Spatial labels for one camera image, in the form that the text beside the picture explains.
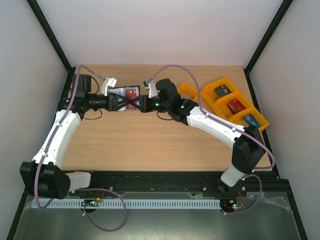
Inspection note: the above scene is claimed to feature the black leather card holder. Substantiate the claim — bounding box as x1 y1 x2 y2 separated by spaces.
108 85 140 112

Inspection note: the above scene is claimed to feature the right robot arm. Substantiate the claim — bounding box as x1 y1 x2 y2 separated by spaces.
137 78 266 196

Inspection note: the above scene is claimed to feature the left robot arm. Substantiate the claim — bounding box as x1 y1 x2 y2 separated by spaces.
19 74 140 199

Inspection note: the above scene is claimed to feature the yellow bin with white cards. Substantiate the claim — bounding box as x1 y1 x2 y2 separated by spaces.
177 82 199 103

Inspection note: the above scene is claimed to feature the yellow bin with black cards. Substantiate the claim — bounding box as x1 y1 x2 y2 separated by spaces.
201 77 238 105

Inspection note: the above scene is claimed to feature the black card stack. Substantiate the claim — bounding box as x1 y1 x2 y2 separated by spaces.
214 84 231 98

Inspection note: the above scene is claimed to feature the red VIP card stack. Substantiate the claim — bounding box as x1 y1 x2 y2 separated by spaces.
226 98 246 115

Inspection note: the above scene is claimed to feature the yellow bin with red cards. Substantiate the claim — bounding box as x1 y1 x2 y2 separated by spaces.
215 90 254 120

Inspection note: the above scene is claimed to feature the yellow bin with blue cards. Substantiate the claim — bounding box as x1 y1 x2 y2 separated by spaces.
228 107 270 132

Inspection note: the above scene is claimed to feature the blue card stack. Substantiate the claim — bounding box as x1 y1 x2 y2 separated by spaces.
242 114 261 128

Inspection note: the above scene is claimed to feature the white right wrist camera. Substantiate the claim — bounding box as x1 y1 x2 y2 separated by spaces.
143 80 158 98

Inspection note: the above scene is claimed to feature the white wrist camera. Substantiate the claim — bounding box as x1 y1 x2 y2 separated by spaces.
143 80 158 98
100 77 118 96

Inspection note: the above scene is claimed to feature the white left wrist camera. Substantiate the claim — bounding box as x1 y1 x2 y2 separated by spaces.
100 77 118 96

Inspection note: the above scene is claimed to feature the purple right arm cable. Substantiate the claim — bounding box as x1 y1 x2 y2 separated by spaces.
149 64 276 216

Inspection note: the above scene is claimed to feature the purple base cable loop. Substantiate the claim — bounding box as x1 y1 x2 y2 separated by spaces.
79 187 128 231

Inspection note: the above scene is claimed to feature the black frame post left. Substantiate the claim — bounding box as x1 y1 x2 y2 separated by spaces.
26 0 73 72

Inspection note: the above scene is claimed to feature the black frame post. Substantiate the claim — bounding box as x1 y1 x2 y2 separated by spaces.
26 0 73 72
244 0 295 73

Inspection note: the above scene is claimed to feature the white slotted cable duct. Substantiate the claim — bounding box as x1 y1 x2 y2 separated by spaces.
48 198 221 210

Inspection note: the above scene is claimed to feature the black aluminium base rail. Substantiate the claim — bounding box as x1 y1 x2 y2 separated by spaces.
89 171 293 199

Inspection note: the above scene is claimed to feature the black frame post right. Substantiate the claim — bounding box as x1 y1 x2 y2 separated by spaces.
244 0 295 73

